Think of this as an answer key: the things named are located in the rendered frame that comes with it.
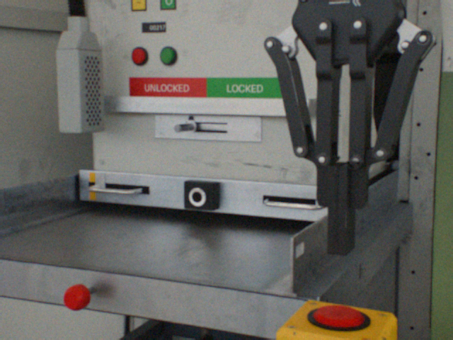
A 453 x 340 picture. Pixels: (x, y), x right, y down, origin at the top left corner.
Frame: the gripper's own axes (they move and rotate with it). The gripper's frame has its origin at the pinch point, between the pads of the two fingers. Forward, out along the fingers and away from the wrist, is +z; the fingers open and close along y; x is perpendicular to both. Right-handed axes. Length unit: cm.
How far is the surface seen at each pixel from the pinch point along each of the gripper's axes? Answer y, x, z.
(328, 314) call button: 0.7, 0.8, 8.5
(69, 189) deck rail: 66, -49, 10
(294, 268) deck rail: 10.4, -19.6, 11.4
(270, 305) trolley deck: 13.1, -18.9, 16.0
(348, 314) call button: -0.7, 0.1, 8.5
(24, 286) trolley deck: 49, -19, 18
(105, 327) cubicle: 83, -85, 53
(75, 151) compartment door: 80, -70, 5
